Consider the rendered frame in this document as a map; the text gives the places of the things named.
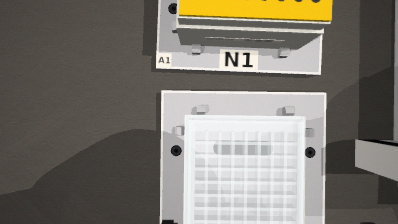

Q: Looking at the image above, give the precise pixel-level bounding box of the white rectangular mounting plate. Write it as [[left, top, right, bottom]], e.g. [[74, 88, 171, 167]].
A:
[[160, 90, 326, 224]]

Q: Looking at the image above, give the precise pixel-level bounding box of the clear multiwell plate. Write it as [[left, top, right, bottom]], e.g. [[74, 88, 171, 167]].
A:
[[183, 115, 306, 224]]

